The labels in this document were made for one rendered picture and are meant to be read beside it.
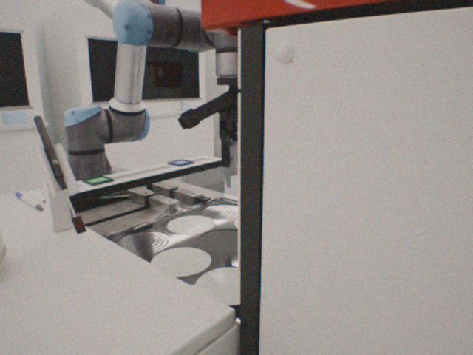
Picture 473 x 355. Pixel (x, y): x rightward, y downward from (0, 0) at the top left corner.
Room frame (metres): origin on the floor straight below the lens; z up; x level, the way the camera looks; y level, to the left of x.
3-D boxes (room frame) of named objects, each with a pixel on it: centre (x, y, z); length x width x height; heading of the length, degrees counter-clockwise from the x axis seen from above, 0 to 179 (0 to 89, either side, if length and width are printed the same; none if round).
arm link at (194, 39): (0.73, 0.08, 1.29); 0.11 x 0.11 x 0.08; 38
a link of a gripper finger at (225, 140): (0.64, 0.02, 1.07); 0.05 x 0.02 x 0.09; 179
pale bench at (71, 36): (4.42, 1.26, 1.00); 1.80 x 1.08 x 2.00; 139
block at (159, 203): (0.81, 0.19, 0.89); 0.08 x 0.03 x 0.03; 49
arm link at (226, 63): (0.67, 0.00, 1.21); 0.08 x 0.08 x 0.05
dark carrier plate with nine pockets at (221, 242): (0.59, 0.02, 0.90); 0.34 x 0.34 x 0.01; 49
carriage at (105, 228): (0.75, 0.24, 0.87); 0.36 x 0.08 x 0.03; 139
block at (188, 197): (0.87, 0.13, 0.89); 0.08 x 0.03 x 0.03; 49
